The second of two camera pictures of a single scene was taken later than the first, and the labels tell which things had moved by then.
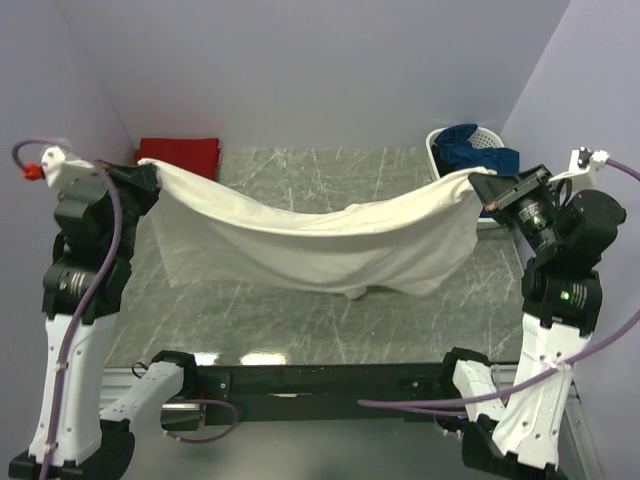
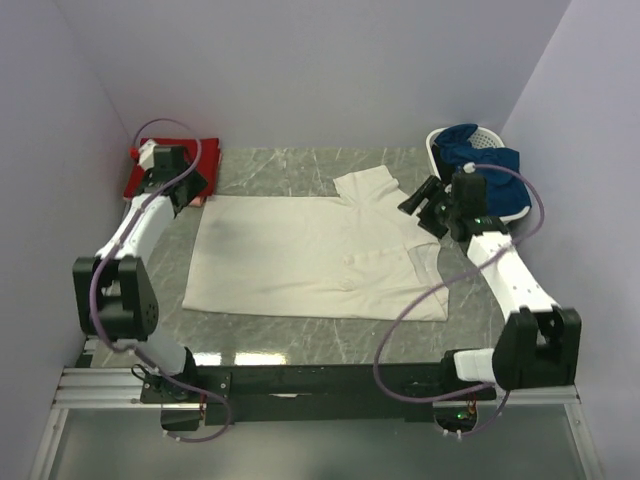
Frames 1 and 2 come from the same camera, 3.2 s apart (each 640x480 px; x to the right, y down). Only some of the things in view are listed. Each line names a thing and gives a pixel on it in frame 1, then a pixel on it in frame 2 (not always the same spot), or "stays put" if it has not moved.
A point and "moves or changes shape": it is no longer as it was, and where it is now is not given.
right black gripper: (499, 191) to (426, 222)
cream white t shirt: (419, 241) moves or changes shape
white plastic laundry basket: (481, 137) stays put
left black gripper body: (134, 206) to (194, 182)
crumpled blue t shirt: (453, 148) stays put
